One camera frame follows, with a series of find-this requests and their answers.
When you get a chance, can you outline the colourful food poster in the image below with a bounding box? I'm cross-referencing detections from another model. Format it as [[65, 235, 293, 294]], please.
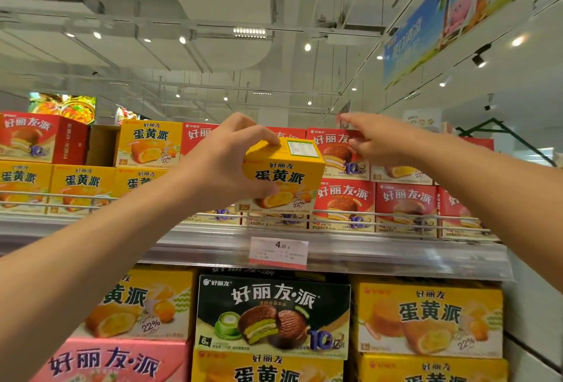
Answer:
[[28, 92, 97, 125]]

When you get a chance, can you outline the person's right forearm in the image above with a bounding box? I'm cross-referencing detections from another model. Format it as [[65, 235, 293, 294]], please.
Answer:
[[417, 129, 563, 294]]

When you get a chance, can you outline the wire shelf rail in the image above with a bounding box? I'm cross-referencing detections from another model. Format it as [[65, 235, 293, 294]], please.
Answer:
[[0, 190, 492, 237]]

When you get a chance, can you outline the white hanging sign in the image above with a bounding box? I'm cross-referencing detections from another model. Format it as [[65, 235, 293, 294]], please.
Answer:
[[402, 108, 443, 132]]

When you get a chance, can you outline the large yellow pie box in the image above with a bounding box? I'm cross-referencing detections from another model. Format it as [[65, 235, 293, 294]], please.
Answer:
[[191, 348, 345, 382], [357, 352, 509, 382], [353, 280, 505, 359], [72, 266, 197, 341]]

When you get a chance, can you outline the large pink pie box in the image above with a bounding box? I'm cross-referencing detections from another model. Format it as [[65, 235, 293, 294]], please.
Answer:
[[30, 337, 193, 382]]

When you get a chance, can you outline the hanging blue summer banner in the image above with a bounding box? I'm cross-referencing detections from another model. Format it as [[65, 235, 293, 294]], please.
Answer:
[[382, 0, 518, 89]]

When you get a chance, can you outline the small yellow pie box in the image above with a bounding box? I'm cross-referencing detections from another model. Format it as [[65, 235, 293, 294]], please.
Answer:
[[115, 119, 184, 169], [113, 167, 170, 198], [370, 163, 434, 185], [240, 137, 326, 215], [0, 160, 53, 215], [48, 165, 118, 218]]

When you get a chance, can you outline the person's right hand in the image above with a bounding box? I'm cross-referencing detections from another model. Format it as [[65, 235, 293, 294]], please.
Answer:
[[340, 112, 430, 168]]

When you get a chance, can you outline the large dark green pie box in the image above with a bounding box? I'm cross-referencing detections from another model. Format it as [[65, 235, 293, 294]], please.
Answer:
[[194, 275, 352, 361], [199, 266, 349, 284]]

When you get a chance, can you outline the person's left forearm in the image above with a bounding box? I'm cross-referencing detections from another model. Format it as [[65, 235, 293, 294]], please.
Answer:
[[0, 158, 201, 382]]

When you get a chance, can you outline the dark green metal frame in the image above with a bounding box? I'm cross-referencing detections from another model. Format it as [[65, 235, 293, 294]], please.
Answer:
[[455, 118, 557, 168]]

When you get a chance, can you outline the stack of red pie boxes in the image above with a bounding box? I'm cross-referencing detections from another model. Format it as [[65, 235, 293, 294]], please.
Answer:
[[180, 122, 500, 242]]

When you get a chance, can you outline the group of ceiling spot lights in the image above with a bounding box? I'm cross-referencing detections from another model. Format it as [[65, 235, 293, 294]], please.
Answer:
[[64, 31, 528, 102]]

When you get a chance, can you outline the rectangular ceiling grid light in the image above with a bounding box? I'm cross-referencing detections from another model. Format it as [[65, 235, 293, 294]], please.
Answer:
[[233, 26, 268, 39]]

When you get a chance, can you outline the white red price tag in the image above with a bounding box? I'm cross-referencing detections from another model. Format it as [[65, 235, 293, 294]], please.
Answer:
[[248, 236, 309, 271]]

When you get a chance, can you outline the brown cardboard box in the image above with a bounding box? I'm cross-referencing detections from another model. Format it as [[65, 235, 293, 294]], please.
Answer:
[[86, 124, 121, 168]]

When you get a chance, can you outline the red pie snack carton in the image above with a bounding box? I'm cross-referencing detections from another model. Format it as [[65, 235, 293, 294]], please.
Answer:
[[0, 112, 89, 165], [306, 128, 371, 181]]

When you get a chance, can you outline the person's left hand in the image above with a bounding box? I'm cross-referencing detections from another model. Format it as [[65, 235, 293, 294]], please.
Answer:
[[182, 112, 281, 213]]

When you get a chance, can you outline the metal shelf clear edge strip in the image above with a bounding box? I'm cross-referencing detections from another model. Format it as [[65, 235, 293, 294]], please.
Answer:
[[0, 214, 514, 282]]

